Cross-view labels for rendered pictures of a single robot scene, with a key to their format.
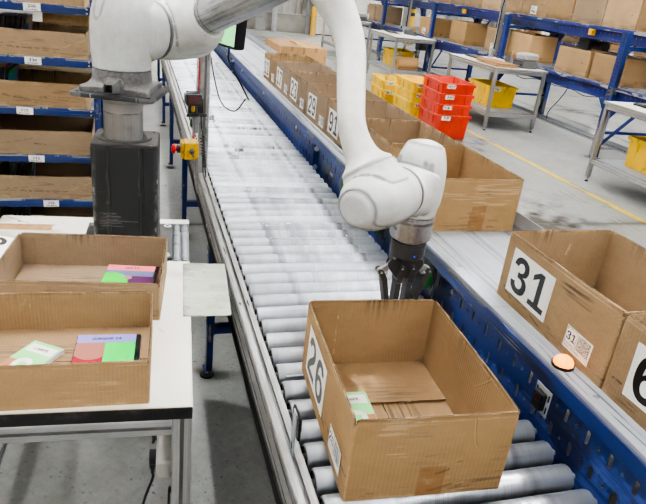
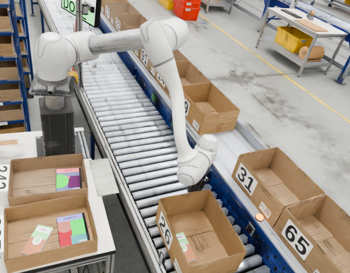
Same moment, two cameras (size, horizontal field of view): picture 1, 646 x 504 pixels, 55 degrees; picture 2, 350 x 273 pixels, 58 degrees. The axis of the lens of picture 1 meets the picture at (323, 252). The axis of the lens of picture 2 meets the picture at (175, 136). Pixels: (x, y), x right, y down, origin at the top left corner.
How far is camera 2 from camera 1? 0.65 m
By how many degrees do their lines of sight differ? 18
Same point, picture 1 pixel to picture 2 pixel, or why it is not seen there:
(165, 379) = (100, 236)
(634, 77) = not seen: outside the picture
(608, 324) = (277, 207)
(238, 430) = (111, 213)
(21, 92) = not seen: outside the picture
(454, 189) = (211, 118)
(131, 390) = (90, 248)
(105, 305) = (66, 202)
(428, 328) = (205, 199)
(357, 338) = (177, 207)
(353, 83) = (181, 119)
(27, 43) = not seen: outside the picture
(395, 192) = (200, 171)
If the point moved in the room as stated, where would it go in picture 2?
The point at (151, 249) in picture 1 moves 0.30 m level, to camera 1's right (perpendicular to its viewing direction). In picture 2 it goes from (75, 158) to (126, 161)
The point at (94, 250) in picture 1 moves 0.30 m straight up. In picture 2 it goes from (47, 162) to (43, 119)
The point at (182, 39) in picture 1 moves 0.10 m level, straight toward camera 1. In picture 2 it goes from (82, 58) to (85, 66)
